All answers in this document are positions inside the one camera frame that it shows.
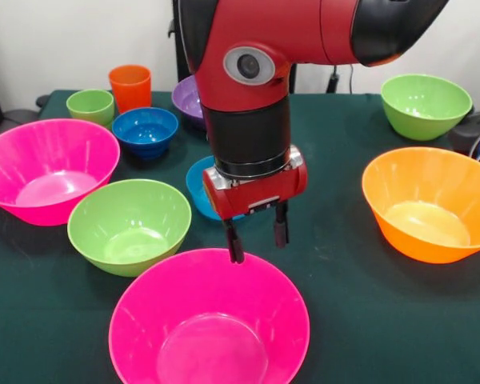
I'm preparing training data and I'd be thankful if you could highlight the green plastic bowl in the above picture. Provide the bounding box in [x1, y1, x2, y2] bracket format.
[66, 178, 193, 278]
[380, 74, 474, 142]

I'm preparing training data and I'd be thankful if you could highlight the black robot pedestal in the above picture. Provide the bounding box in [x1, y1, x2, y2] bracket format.
[167, 0, 298, 94]

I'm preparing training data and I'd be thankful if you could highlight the black pedestal leg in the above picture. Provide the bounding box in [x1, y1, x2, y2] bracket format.
[450, 111, 480, 157]
[0, 94, 51, 125]

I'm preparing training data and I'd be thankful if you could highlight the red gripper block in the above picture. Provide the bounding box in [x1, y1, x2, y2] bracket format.
[202, 154, 309, 264]

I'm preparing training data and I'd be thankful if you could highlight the pink plastic bowl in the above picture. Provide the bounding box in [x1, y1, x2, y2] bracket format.
[0, 118, 121, 227]
[108, 247, 311, 384]

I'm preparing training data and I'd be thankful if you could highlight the light blue plastic bowl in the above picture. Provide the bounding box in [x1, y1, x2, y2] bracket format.
[185, 155, 245, 222]

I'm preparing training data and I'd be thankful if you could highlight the green plastic cup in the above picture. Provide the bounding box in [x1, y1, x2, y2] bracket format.
[66, 89, 115, 130]

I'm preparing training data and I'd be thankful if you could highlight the black wall cable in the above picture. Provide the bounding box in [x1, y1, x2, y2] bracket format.
[326, 63, 355, 95]

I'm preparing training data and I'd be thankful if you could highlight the orange plastic cup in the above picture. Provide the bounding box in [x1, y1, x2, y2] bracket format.
[108, 65, 153, 114]

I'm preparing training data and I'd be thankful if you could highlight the orange plastic bowl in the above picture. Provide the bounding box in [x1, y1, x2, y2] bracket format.
[362, 146, 480, 265]

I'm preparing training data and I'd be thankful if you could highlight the dark green table cloth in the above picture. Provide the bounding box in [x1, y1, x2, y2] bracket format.
[0, 90, 480, 384]

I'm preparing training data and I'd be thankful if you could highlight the purple plastic bowl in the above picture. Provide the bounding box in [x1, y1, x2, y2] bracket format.
[171, 74, 207, 129]

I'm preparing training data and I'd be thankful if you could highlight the dark blue plastic bowl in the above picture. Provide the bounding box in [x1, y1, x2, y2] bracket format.
[111, 106, 180, 159]

